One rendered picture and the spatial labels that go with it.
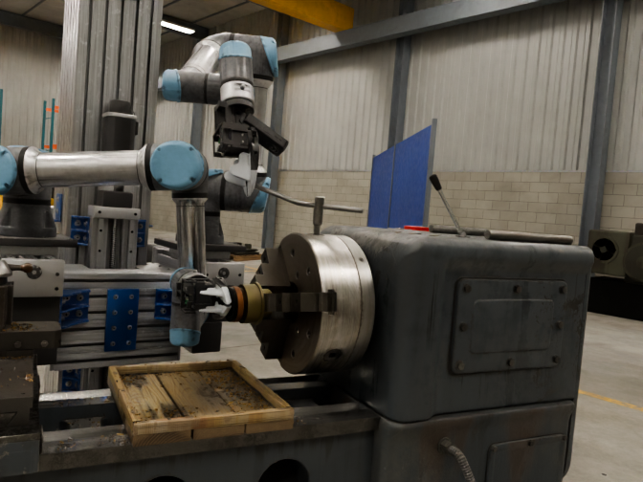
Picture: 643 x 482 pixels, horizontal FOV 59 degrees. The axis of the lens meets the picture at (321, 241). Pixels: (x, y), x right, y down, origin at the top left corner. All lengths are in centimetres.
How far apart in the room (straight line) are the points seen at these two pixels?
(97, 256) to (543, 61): 1149
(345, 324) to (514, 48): 1204
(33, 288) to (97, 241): 32
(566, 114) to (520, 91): 116
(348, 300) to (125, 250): 87
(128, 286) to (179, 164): 47
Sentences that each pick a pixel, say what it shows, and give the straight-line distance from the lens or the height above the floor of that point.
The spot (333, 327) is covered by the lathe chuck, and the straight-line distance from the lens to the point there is 117.
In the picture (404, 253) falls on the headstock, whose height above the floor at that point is 122.
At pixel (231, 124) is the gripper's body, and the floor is 146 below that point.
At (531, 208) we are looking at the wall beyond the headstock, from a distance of 1213.
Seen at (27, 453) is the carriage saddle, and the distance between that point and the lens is 101.
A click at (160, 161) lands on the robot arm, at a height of 138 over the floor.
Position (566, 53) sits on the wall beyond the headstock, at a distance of 1249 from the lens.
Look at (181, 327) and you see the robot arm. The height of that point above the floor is 98.
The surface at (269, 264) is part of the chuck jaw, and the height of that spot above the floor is 116.
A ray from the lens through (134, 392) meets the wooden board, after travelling 128.
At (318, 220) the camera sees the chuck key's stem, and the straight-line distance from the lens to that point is 127.
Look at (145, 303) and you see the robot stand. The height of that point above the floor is 98.
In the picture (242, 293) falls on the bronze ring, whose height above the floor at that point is 111.
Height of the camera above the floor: 129
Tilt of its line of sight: 3 degrees down
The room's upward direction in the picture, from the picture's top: 5 degrees clockwise
